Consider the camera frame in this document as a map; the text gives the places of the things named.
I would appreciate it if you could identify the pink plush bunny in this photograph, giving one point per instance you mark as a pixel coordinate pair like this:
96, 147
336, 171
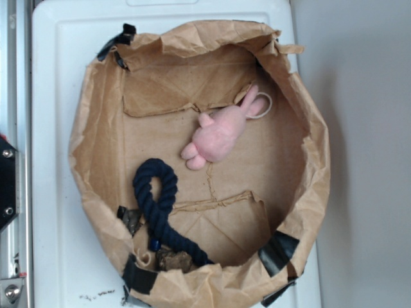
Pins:
218, 132

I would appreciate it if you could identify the brown paper bag bin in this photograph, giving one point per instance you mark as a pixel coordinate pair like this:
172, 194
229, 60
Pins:
256, 213

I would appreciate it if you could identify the brown crumpled debris chunk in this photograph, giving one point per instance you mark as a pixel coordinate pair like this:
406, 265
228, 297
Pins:
169, 260

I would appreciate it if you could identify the dark blue rope toy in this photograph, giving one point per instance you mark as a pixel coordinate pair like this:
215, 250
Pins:
156, 211

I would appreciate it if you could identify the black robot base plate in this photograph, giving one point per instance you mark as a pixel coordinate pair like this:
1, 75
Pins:
9, 183

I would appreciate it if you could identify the grey metal frame rail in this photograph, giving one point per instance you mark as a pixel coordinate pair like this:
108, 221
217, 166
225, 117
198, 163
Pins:
16, 239

